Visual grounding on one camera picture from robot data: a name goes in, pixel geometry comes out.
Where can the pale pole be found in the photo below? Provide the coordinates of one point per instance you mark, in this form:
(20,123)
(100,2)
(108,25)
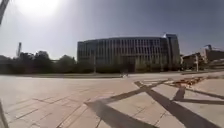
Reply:
(196,63)

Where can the long low planter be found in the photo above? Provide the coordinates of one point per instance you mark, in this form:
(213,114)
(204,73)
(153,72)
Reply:
(73,75)

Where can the construction crane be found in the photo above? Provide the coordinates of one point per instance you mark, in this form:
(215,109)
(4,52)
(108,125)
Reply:
(19,49)

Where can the row of trees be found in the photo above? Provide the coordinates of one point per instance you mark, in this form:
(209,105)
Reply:
(40,63)

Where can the curved glass-fronted building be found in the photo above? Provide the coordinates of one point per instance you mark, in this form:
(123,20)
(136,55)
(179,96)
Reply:
(130,50)

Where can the grey paved plaza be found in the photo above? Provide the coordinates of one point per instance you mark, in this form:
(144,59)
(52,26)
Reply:
(66,96)

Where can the row of bushes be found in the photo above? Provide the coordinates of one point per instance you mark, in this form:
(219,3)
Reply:
(133,67)

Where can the building under construction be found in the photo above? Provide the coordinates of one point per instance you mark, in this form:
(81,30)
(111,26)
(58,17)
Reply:
(208,56)

